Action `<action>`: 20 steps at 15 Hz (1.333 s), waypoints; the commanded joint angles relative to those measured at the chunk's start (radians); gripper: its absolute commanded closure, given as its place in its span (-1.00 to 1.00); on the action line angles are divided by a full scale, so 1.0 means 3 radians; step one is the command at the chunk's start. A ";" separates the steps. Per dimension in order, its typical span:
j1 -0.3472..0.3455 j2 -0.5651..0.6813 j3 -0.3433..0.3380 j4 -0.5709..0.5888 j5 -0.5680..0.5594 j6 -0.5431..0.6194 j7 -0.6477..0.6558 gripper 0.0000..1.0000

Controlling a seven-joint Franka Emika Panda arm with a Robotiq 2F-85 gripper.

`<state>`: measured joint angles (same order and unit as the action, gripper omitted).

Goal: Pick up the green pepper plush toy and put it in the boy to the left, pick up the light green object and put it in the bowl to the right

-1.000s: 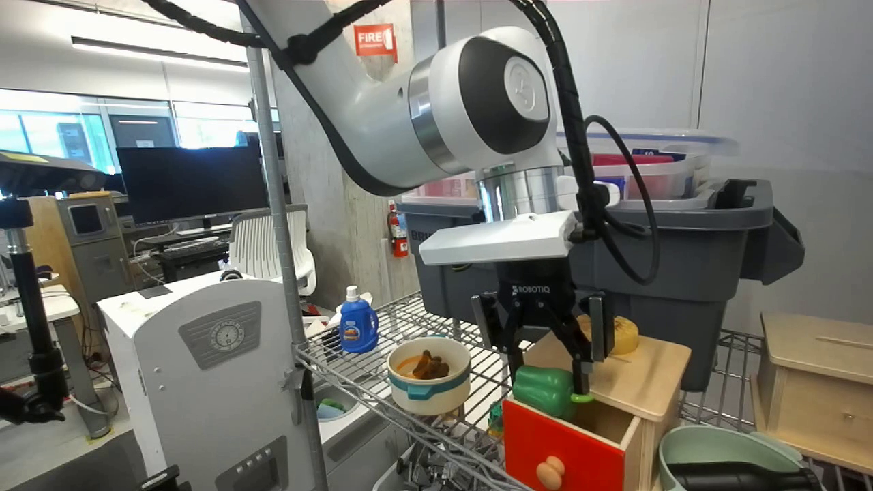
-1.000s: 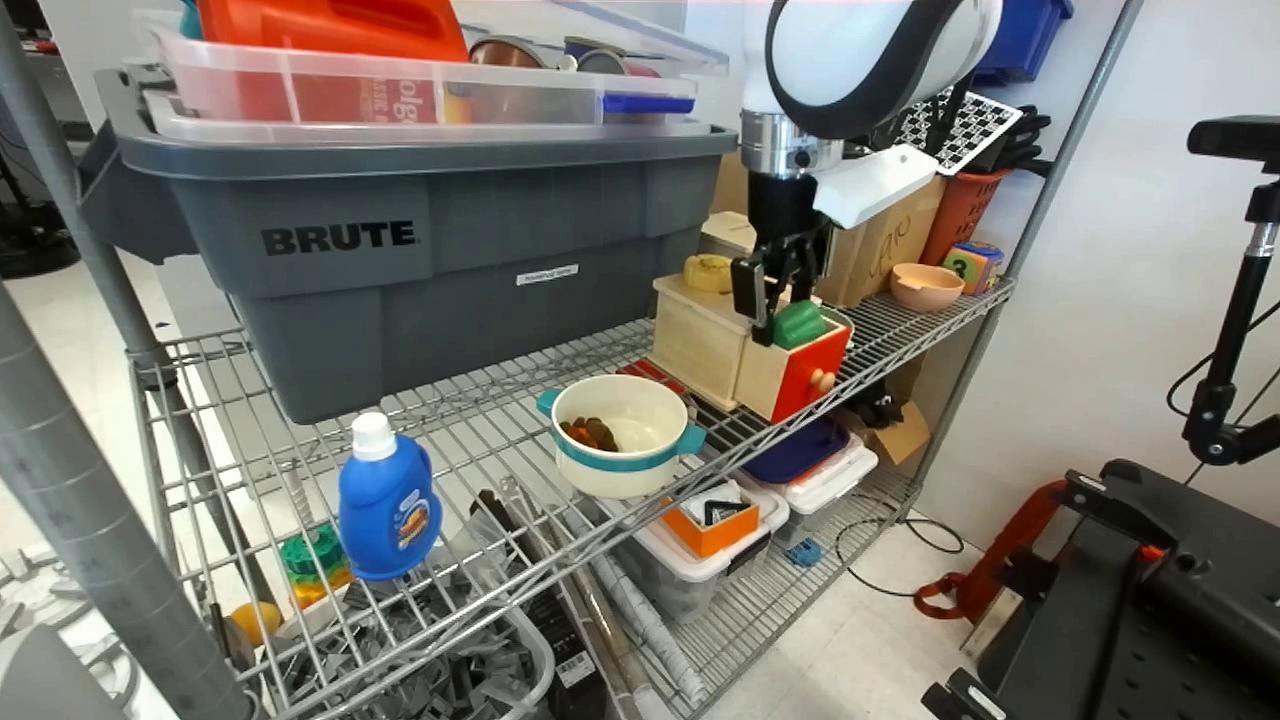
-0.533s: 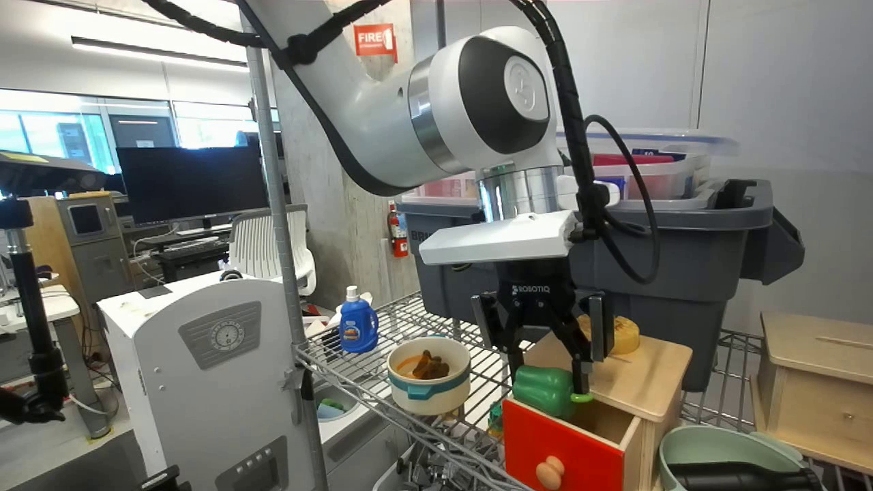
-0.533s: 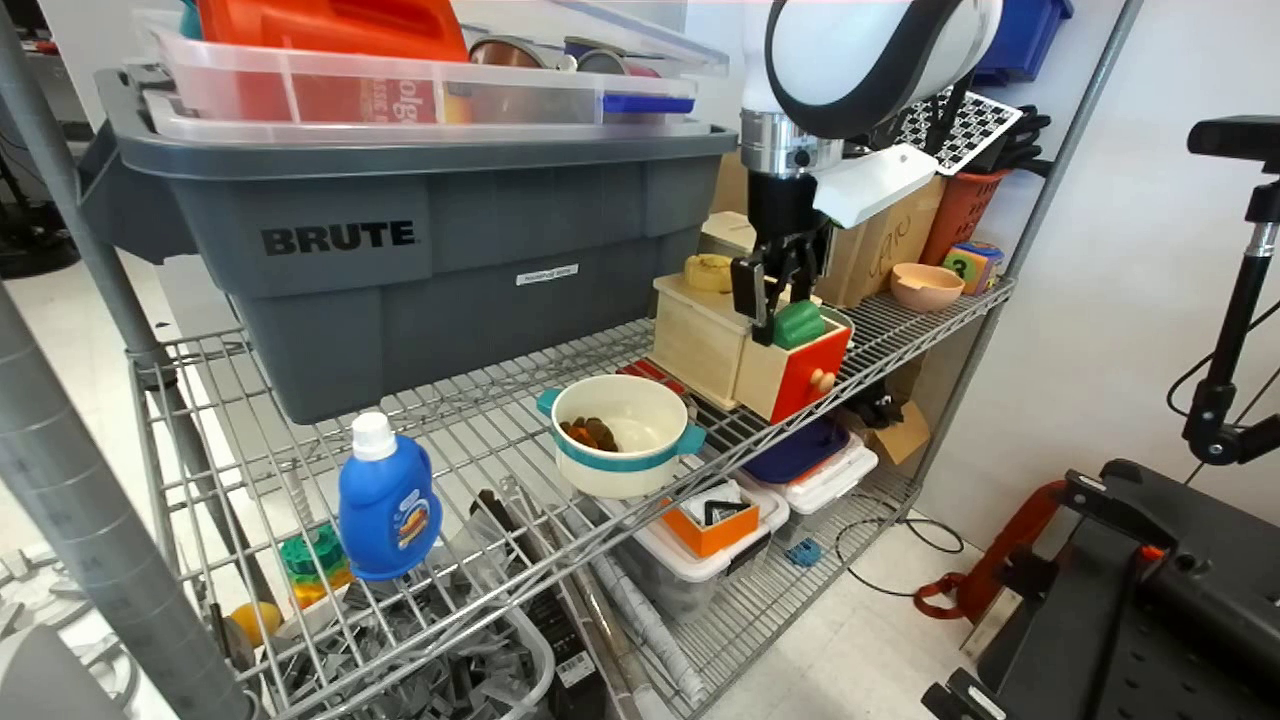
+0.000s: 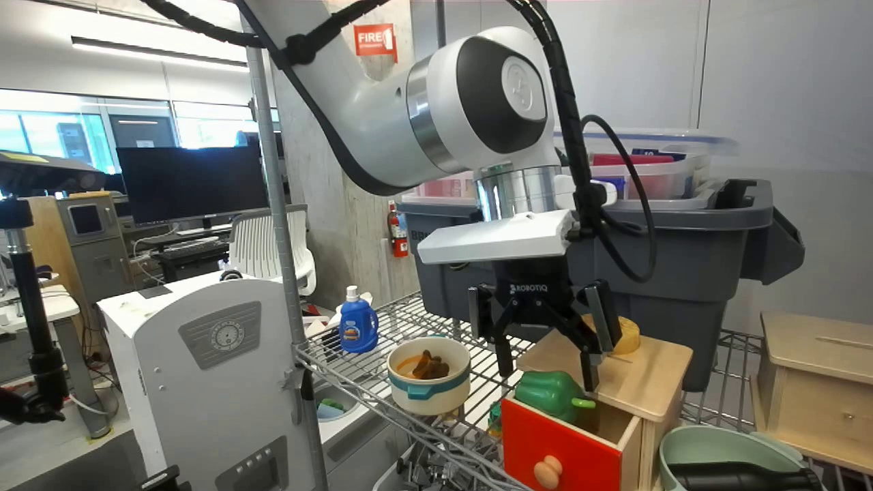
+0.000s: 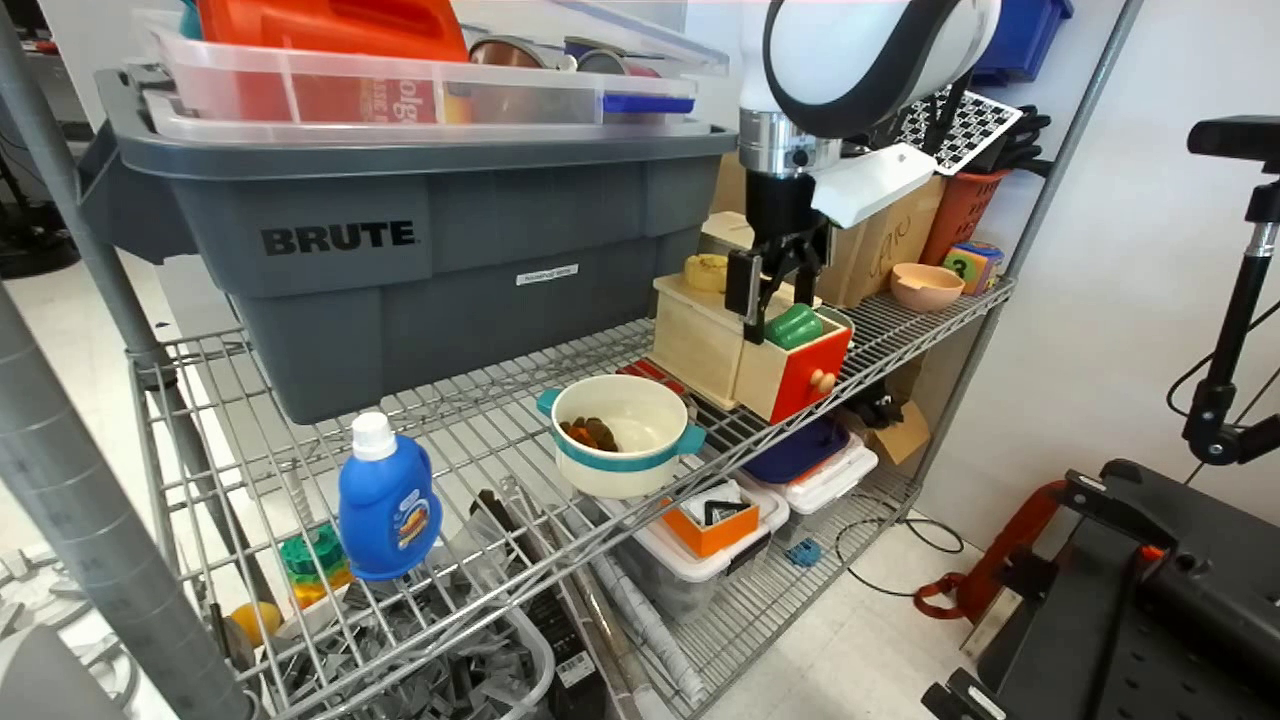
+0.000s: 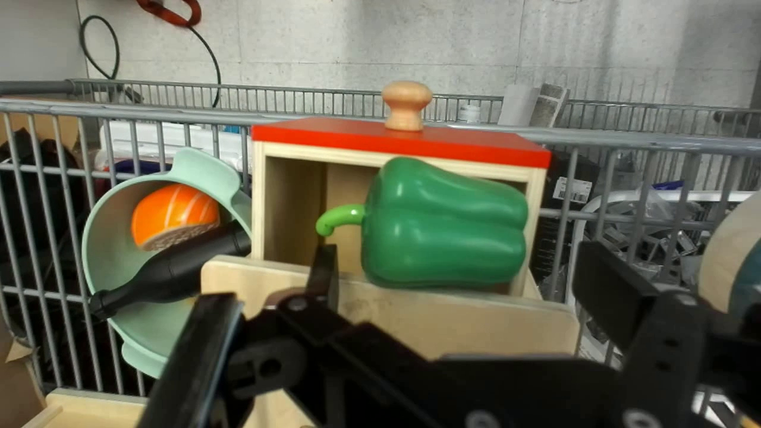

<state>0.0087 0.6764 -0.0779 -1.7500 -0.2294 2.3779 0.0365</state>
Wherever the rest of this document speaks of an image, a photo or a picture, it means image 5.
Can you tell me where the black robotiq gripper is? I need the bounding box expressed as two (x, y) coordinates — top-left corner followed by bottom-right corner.
(467, 258), (628, 397)

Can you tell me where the green pepper plush toy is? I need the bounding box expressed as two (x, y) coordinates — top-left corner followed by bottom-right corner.
(510, 368), (600, 425)

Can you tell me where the yellow round plush toy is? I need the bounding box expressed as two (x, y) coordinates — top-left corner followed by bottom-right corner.
(615, 314), (643, 359)

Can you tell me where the wooden box with red drawer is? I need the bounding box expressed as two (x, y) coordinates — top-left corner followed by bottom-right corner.
(496, 326), (697, 491)

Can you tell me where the brown toy food piece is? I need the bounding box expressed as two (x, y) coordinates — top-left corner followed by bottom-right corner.
(406, 349), (454, 383)

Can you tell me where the white bowl with teal band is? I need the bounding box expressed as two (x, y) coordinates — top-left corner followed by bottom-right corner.
(384, 335), (476, 421)

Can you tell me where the long ceiling light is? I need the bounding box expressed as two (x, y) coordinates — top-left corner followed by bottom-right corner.
(69, 34), (255, 76)

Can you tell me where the red fire extinguisher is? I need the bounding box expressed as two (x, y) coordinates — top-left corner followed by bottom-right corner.
(384, 200), (412, 262)

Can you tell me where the grey brute storage tote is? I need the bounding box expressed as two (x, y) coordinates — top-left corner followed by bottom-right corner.
(397, 178), (808, 397)

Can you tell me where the blue detergent bottle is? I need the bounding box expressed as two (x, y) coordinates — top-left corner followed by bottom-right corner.
(335, 284), (383, 359)

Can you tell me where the clear plastic storage bin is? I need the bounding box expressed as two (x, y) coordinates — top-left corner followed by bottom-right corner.
(405, 129), (739, 206)

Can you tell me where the mint green pot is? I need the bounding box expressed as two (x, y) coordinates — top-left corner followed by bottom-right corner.
(656, 421), (818, 491)

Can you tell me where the white office chair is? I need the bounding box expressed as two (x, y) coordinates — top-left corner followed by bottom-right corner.
(219, 206), (319, 301)

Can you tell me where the white air purifier machine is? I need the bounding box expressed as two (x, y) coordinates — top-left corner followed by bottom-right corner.
(95, 271), (316, 491)

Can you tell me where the black computer monitor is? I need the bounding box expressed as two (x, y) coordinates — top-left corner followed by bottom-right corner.
(117, 146), (276, 229)

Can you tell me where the beige cabinet machine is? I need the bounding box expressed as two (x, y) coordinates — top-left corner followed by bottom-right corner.
(24, 189), (136, 309)

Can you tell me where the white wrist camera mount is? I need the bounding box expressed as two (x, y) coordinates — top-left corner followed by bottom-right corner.
(414, 209), (586, 271)

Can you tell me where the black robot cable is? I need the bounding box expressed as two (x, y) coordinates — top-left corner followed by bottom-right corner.
(140, 0), (661, 286)

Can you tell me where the metal wire shelf rack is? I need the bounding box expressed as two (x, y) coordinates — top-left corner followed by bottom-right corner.
(236, 0), (873, 491)

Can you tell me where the red wall sign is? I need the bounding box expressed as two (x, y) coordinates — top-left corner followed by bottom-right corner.
(353, 22), (402, 67)

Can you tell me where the black camera stand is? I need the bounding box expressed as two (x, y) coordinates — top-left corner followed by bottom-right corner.
(0, 198), (70, 425)

